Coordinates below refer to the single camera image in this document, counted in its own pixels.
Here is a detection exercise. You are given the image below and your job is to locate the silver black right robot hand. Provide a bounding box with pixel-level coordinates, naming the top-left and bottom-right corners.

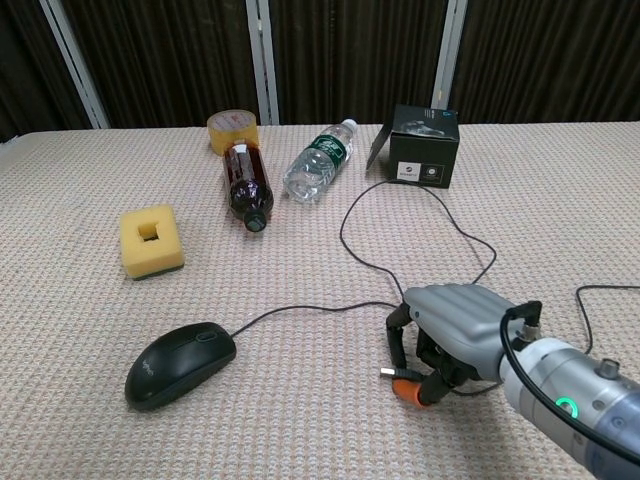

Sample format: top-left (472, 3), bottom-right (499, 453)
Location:
top-left (384, 283), bottom-right (524, 409)

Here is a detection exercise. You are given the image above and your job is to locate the thin black mouse cable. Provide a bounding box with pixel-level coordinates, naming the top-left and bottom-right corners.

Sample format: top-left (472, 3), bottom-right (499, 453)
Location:
top-left (228, 179), bottom-right (640, 399)

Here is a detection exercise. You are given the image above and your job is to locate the black computer mouse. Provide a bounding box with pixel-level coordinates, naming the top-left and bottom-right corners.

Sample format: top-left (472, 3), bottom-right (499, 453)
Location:
top-left (123, 322), bottom-right (238, 413)

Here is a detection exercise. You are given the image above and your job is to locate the black cardboard product box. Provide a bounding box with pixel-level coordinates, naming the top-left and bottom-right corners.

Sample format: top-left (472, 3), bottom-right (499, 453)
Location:
top-left (364, 103), bottom-right (460, 190)

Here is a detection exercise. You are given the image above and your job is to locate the beige woven tablecloth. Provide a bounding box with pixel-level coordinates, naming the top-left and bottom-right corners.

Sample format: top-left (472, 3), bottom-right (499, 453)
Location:
top-left (0, 118), bottom-right (640, 480)

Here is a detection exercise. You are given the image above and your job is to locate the clear green-label water bottle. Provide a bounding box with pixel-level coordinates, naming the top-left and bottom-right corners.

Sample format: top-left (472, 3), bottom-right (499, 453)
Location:
top-left (282, 118), bottom-right (359, 205)

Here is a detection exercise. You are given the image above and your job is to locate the brown liquid plastic bottle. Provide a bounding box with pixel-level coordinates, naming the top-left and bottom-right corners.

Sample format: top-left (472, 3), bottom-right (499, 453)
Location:
top-left (222, 142), bottom-right (275, 234)

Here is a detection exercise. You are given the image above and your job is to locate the dark curtain panel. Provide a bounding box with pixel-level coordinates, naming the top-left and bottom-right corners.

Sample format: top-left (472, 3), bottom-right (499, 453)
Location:
top-left (451, 0), bottom-right (640, 124)
top-left (59, 0), bottom-right (262, 129)
top-left (269, 0), bottom-right (450, 126)
top-left (0, 0), bottom-right (96, 142)

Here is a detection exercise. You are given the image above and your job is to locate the yellow packing tape roll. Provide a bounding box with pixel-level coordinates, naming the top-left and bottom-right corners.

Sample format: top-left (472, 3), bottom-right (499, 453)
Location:
top-left (207, 108), bottom-right (260, 156)

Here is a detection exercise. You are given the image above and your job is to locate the yellow sponge with square hole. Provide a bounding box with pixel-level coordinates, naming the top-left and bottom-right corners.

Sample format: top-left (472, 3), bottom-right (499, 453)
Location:
top-left (119, 204), bottom-right (186, 281)

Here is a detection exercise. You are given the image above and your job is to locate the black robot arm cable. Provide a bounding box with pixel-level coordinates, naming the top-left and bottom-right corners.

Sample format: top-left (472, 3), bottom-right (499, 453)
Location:
top-left (499, 299), bottom-right (640, 464)

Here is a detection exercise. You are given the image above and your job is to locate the white partition post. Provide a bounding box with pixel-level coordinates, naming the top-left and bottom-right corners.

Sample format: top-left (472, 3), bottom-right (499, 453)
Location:
top-left (38, 0), bottom-right (111, 130)
top-left (244, 0), bottom-right (280, 126)
top-left (430, 0), bottom-right (469, 110)

